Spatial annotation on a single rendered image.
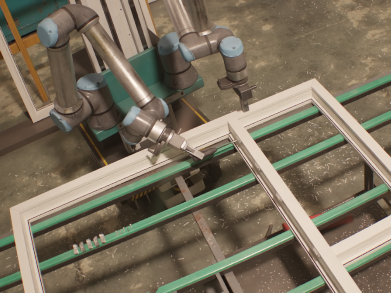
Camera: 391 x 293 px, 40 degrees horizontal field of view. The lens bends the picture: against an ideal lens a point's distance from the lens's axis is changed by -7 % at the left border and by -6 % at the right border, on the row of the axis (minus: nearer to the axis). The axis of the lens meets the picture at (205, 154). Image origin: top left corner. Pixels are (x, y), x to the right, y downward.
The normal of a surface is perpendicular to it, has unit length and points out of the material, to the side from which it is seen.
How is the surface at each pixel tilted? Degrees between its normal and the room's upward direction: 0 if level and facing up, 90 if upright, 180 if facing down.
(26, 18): 90
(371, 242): 90
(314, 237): 0
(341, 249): 0
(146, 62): 90
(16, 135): 0
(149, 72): 90
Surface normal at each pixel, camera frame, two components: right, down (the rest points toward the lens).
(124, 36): 0.48, 0.53
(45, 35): -0.63, 0.54
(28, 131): -0.21, -0.71
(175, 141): 0.12, -0.05
